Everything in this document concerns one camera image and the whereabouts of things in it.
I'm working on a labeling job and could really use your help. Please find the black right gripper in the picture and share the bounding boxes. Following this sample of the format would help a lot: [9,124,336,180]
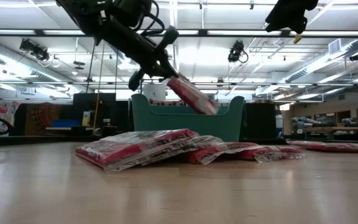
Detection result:
[265,0,319,35]

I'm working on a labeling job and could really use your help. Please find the white bucket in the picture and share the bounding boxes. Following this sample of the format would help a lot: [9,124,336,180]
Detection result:
[142,82,167,101]

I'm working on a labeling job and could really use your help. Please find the black ceiling-hung device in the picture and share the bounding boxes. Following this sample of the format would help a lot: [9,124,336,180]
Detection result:
[19,38,51,62]

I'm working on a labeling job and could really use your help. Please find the teal plastic basket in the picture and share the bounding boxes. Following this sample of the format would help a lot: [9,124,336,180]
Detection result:
[131,93,246,143]

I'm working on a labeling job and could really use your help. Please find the wooden workbench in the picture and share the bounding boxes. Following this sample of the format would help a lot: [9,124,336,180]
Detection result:
[303,125,358,133]

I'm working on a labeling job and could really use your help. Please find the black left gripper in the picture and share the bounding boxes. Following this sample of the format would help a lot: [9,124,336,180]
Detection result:
[99,17,182,91]

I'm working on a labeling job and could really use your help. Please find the black overhead camera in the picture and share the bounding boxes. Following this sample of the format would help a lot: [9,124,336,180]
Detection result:
[227,39,249,64]

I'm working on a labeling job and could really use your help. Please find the red popcorn multipack bag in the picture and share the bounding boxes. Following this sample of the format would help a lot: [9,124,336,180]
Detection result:
[237,145,306,164]
[183,134,230,166]
[75,128,200,173]
[147,98,186,107]
[224,141,260,156]
[165,76,219,116]

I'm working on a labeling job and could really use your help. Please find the red popcorn packet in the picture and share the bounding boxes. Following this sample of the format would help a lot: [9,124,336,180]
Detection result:
[287,140,358,154]

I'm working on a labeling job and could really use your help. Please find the blue box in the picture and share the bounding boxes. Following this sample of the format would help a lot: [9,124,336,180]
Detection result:
[50,119,84,128]

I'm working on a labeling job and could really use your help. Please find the yellow hanging rope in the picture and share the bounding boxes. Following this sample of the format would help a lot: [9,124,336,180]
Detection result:
[92,43,106,130]

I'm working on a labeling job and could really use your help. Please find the black cabinet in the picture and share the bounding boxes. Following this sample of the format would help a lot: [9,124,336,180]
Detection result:
[244,102,277,140]

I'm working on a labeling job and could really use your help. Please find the brown red patterned cloth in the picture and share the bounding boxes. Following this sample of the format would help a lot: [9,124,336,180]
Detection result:
[24,102,62,136]

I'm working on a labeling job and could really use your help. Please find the floral cloth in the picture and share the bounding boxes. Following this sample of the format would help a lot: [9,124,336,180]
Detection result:
[0,100,21,133]

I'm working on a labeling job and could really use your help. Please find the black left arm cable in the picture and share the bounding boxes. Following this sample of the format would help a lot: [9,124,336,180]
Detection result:
[137,0,167,35]

